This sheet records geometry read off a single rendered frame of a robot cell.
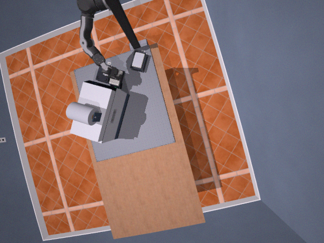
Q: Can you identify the grey roll on bracket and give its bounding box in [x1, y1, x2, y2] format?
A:
[66, 102, 99, 126]

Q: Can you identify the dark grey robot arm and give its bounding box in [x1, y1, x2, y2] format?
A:
[76, 0, 112, 76]

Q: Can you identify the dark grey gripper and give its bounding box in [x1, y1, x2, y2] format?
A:
[105, 66, 123, 82]

